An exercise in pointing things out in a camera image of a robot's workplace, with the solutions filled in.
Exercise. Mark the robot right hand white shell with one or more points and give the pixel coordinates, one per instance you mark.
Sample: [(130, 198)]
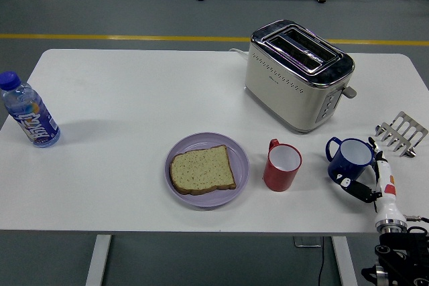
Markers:
[(388, 205)]

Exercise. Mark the blue enamel mug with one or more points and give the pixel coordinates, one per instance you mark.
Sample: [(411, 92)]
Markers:
[(348, 168)]

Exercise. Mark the slice of toast bread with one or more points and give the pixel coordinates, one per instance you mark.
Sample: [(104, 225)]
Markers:
[(201, 170)]

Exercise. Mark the white table leg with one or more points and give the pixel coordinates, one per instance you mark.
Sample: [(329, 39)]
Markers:
[(345, 262), (99, 259)]

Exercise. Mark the steel toast rack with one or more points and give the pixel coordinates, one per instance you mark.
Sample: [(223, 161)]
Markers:
[(402, 132)]

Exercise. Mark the grey floor socket box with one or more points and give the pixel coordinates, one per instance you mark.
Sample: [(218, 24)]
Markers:
[(306, 241)]

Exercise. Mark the red enamel mug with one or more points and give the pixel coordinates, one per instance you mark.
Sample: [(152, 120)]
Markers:
[(278, 179)]

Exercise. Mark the purple round plate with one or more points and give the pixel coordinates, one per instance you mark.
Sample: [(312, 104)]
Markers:
[(241, 165)]

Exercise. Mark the cream and chrome toaster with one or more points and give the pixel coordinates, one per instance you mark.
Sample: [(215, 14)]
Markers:
[(285, 91)]

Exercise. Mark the blue-capped drink bottle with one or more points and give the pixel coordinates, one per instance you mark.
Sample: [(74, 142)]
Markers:
[(33, 122)]

